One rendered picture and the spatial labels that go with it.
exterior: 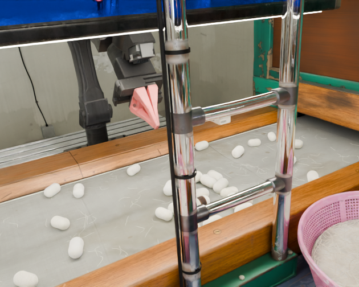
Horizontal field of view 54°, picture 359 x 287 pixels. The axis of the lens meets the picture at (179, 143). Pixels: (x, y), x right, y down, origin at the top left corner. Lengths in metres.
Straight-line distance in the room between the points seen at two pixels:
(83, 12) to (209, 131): 0.53
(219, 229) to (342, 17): 0.58
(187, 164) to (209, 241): 0.16
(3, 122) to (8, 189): 1.91
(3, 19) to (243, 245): 0.41
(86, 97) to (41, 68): 1.64
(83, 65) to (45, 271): 0.61
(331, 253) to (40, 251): 0.42
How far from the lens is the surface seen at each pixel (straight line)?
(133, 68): 0.69
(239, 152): 0.78
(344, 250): 0.57
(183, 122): 0.35
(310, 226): 0.57
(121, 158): 0.79
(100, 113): 1.01
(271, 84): 1.06
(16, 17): 0.43
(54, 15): 0.44
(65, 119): 2.72
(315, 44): 0.96
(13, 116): 2.65
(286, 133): 0.45
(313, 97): 0.90
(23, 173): 0.78
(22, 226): 0.66
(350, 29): 0.90
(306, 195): 0.61
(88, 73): 1.00
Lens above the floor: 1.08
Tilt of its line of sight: 23 degrees down
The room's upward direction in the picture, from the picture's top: 4 degrees counter-clockwise
